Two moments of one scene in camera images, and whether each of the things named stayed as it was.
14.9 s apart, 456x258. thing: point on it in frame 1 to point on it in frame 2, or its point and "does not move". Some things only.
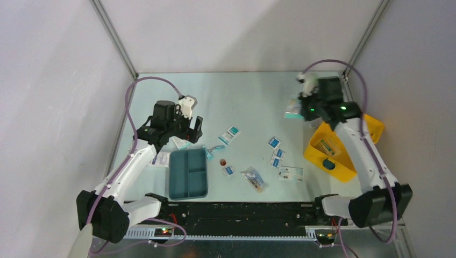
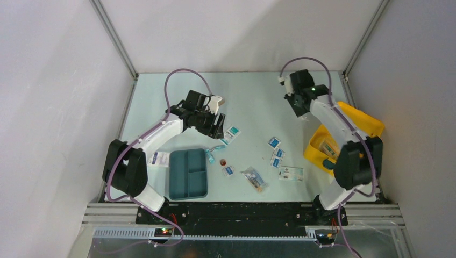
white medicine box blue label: [162, 159] does not move
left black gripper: [191, 135] to [215, 131]
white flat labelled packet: [291, 173] does not move
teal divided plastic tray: [187, 174] does not move
